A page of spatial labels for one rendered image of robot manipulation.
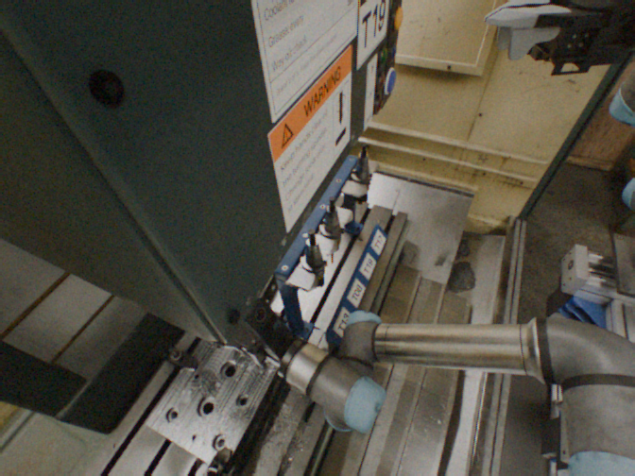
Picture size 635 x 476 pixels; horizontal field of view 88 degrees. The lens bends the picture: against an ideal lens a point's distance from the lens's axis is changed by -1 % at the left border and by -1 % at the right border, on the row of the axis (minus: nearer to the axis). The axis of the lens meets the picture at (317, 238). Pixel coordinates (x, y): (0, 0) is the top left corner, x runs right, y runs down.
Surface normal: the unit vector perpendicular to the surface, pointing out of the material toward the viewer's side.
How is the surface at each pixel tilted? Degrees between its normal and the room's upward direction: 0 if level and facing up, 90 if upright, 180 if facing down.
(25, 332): 91
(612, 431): 45
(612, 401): 37
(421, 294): 8
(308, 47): 90
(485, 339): 31
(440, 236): 24
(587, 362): 52
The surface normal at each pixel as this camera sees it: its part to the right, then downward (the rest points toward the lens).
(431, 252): -0.22, -0.28
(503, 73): -0.40, 0.72
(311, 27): 0.90, 0.30
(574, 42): 0.09, 0.77
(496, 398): -0.05, -0.62
